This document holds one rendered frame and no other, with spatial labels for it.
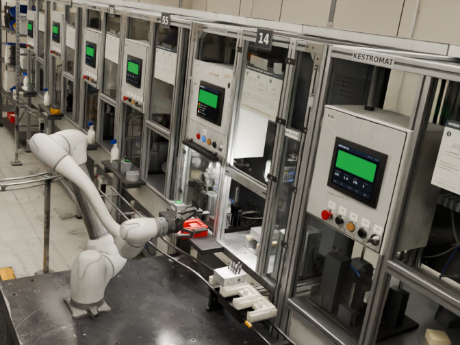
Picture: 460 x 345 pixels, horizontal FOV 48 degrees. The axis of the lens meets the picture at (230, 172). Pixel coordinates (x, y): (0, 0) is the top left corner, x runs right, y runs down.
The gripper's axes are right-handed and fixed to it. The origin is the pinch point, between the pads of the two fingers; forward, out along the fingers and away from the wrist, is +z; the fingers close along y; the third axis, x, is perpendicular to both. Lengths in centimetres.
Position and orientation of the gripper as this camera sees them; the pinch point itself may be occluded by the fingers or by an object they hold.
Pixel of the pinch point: (202, 221)
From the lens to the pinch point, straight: 252.1
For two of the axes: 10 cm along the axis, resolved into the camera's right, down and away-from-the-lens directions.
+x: -5.3, -3.1, 7.9
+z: 8.4, -0.6, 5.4
